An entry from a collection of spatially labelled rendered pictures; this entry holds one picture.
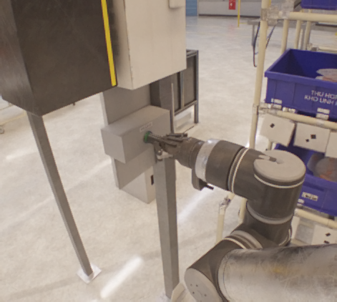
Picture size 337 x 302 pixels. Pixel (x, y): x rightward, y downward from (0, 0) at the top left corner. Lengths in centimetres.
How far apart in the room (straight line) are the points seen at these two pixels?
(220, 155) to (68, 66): 35
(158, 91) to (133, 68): 30
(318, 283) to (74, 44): 48
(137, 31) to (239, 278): 47
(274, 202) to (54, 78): 45
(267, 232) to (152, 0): 53
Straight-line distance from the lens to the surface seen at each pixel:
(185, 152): 62
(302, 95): 113
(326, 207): 118
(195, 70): 312
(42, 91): 43
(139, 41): 53
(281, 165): 55
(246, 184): 55
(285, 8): 109
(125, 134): 67
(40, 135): 119
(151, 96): 84
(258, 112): 118
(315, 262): 39
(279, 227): 61
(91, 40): 47
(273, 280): 43
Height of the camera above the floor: 150
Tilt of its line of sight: 28 degrees down
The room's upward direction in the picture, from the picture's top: 3 degrees counter-clockwise
